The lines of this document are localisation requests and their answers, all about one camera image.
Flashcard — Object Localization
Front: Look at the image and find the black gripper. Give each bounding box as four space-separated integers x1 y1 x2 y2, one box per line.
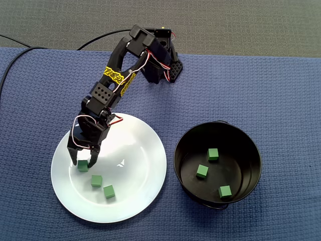
66 114 111 169

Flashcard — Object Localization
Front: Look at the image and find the green cube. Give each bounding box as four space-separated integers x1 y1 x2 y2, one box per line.
196 164 209 180
207 148 219 161
218 185 233 199
90 174 103 188
77 160 89 173
103 185 116 199

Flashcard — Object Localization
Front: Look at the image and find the white round plate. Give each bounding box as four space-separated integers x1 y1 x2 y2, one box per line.
51 112 168 223

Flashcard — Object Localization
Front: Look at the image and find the black metal bucket container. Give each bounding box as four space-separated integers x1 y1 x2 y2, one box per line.
174 120 263 210

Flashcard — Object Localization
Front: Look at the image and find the blue woven table cloth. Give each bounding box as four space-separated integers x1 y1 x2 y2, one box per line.
0 47 321 241

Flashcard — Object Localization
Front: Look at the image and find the white red servo wire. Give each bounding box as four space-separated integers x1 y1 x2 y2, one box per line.
69 114 125 150

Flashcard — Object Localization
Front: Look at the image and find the thick black cable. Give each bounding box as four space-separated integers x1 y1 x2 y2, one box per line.
0 46 48 101

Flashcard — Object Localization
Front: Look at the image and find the thin black cable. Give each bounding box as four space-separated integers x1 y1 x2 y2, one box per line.
0 34 32 48

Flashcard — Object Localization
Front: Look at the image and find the black cable plugged into robot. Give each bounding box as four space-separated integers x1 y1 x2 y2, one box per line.
76 28 133 51

